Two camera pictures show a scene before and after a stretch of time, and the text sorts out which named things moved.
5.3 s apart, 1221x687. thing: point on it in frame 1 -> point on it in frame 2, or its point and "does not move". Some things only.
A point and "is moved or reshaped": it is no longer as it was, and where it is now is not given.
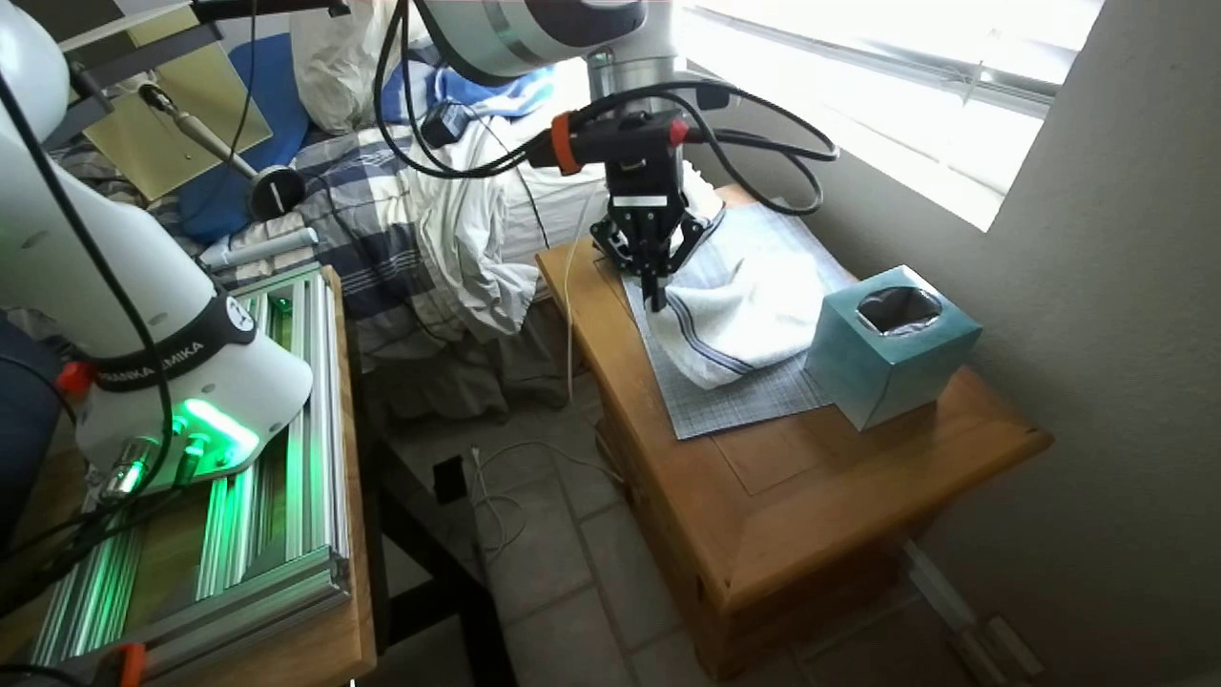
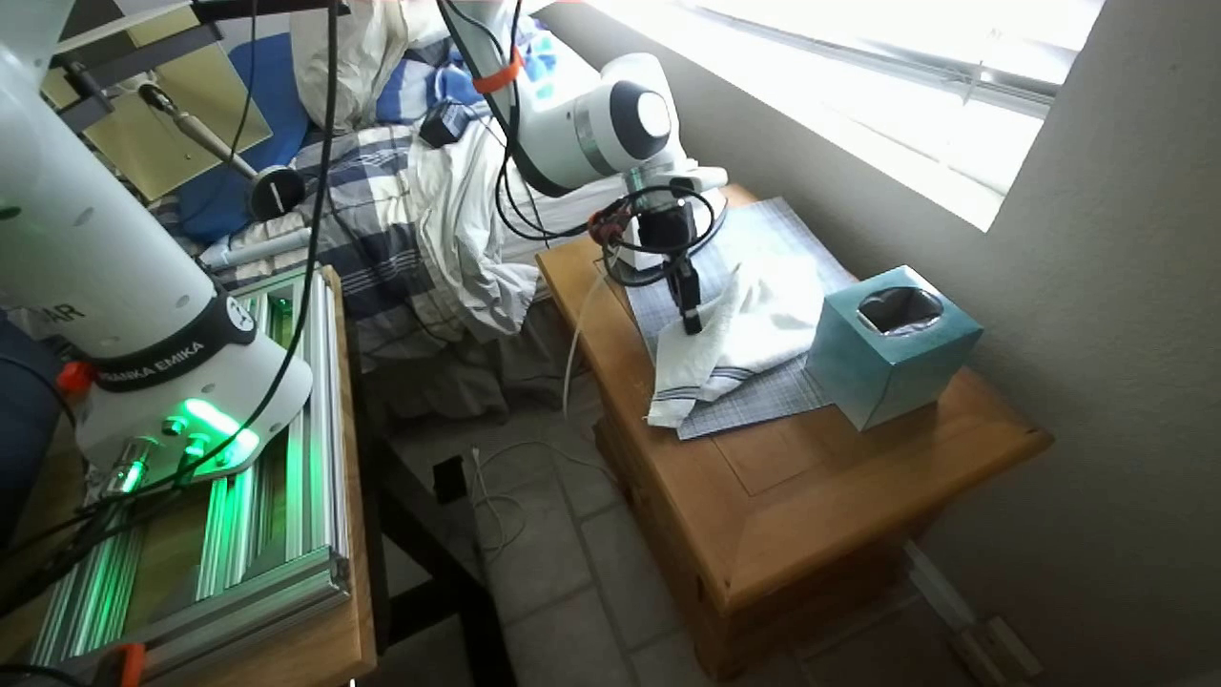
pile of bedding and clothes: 426,205 does not move
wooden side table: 799,528 does not move
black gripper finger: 642,260 -> 683,298
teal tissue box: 889,345 does not move
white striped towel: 753,298 is moved or reshaped
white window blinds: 937,97 does not move
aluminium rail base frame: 220,556 does not move
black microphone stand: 272,194 does not move
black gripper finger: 663,268 -> 688,298
